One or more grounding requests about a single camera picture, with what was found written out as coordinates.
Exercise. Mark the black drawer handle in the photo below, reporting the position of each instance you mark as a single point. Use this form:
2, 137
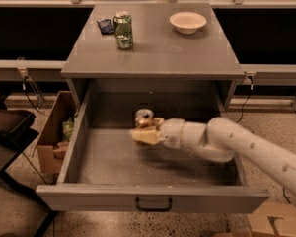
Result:
148, 205

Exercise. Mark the cardboard box bottom right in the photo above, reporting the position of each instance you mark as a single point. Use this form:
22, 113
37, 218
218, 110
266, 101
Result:
269, 220

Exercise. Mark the blue snack bag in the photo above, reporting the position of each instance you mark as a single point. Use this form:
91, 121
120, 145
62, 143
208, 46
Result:
106, 26

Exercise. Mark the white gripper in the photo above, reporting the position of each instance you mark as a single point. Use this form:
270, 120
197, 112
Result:
173, 132

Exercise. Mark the white ceramic bowl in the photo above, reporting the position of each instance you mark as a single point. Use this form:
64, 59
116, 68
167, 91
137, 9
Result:
187, 22

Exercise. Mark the green soda can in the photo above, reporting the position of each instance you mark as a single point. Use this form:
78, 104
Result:
122, 22

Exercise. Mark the black side table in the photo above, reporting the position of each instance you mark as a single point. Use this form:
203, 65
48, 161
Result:
16, 136

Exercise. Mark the green bag in box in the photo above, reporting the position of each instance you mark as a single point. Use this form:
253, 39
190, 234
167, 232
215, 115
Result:
67, 129

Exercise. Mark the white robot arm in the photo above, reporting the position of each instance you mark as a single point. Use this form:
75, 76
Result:
219, 140

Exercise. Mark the open grey top drawer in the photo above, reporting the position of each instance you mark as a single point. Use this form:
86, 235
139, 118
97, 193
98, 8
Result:
105, 170

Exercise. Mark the orange soda can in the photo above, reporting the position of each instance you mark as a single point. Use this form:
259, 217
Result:
144, 117

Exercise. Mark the grey cabinet counter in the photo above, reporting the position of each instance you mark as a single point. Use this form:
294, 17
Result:
159, 50

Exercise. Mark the brown cardboard box left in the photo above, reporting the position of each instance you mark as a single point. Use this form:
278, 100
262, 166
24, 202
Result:
51, 146

